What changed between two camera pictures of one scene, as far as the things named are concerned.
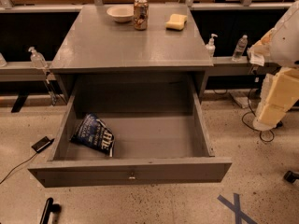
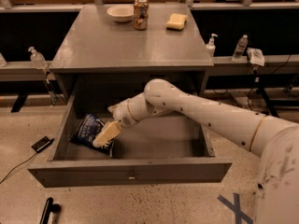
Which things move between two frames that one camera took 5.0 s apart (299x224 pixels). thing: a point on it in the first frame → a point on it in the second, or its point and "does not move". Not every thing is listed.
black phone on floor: x=41 y=144 does not move
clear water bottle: x=239 y=50 does not move
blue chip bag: x=94 y=133 does not move
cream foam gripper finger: x=279 y=92 → x=122 y=114
